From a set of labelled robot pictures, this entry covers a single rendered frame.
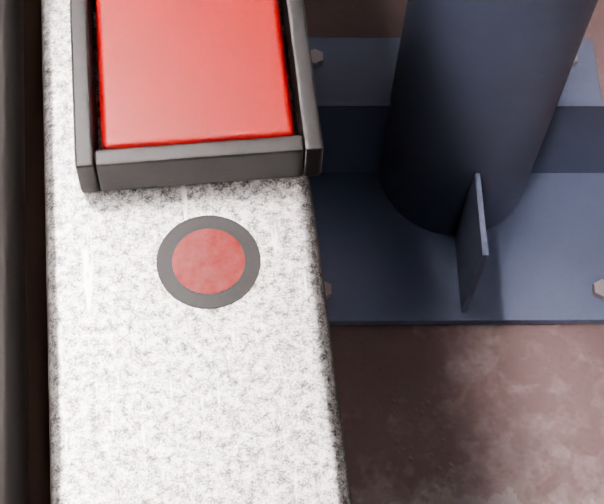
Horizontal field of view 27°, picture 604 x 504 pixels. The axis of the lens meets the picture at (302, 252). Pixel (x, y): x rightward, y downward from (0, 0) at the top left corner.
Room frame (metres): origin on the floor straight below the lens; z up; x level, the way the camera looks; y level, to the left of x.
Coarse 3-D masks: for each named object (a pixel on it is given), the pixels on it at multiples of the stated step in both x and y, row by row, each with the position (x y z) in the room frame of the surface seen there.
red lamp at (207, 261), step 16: (192, 240) 0.18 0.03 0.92; (208, 240) 0.18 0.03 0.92; (224, 240) 0.18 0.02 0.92; (176, 256) 0.17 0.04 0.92; (192, 256) 0.17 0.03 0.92; (208, 256) 0.17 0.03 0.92; (224, 256) 0.17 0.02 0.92; (240, 256) 0.17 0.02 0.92; (176, 272) 0.16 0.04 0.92; (192, 272) 0.17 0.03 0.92; (208, 272) 0.17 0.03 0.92; (224, 272) 0.17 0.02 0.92; (240, 272) 0.17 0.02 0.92; (192, 288) 0.16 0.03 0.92; (208, 288) 0.16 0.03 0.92; (224, 288) 0.16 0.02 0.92
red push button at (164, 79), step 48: (96, 0) 0.26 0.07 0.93; (144, 0) 0.26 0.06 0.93; (192, 0) 0.26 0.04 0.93; (240, 0) 0.26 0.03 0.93; (144, 48) 0.24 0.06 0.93; (192, 48) 0.24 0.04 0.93; (240, 48) 0.24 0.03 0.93; (144, 96) 0.22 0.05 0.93; (192, 96) 0.22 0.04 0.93; (240, 96) 0.22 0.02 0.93; (288, 96) 0.22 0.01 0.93; (144, 144) 0.20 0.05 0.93
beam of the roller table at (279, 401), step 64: (64, 0) 0.26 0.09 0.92; (64, 64) 0.24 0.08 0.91; (64, 128) 0.21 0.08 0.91; (64, 192) 0.19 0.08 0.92; (128, 192) 0.19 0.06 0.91; (192, 192) 0.19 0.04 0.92; (256, 192) 0.20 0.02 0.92; (64, 256) 0.17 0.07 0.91; (128, 256) 0.17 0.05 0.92; (320, 256) 0.18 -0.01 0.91; (64, 320) 0.15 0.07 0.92; (128, 320) 0.15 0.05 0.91; (192, 320) 0.15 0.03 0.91; (256, 320) 0.15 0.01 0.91; (320, 320) 0.15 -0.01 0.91; (64, 384) 0.13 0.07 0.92; (128, 384) 0.13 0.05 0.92; (192, 384) 0.13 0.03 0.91; (256, 384) 0.13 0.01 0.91; (320, 384) 0.13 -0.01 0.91; (64, 448) 0.11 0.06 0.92; (128, 448) 0.11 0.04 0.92; (192, 448) 0.11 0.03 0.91; (256, 448) 0.11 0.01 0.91; (320, 448) 0.11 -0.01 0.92
